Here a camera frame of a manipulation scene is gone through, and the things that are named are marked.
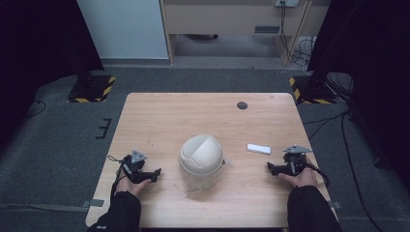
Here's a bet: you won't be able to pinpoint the white panel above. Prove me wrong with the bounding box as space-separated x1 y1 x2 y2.
75 0 170 61

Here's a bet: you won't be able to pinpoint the long black floor cable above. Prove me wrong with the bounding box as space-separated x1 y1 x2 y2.
303 108 385 232

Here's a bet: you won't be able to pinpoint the left hand-held gripper cable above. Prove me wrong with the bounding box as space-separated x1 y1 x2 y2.
106 155 128 202

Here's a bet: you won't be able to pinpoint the black stand base hazard stripes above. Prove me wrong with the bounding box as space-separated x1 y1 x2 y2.
288 74 338 106
67 73 117 104

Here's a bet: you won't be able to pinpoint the small white flat box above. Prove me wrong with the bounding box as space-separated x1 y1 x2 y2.
247 143 273 156

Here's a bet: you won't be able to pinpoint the person's left hand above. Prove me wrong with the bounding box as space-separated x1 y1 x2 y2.
115 173 153 198

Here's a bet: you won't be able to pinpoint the person's right hand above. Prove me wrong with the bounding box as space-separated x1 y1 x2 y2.
278 157 319 189

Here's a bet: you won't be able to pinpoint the black hanging cables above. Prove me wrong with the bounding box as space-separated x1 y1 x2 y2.
278 1 315 68

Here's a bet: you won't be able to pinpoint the right hand-held gripper cable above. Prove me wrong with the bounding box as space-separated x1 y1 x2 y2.
305 161 331 189

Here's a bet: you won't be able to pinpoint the hand-held gripper cable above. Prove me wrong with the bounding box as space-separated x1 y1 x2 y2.
305 161 331 189
106 155 128 202

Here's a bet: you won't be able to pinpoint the light wooden desk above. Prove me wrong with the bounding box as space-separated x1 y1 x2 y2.
160 0 333 68

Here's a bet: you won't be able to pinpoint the black curtain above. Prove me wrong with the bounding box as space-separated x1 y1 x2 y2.
0 0 105 148
307 0 410 192

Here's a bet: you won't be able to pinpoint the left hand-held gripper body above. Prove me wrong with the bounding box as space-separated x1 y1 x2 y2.
120 149 150 185

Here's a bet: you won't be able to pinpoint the grey power strip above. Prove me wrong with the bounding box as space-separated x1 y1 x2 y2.
274 0 301 9

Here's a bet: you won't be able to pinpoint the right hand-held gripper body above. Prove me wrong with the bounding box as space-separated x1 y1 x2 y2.
282 144 313 177

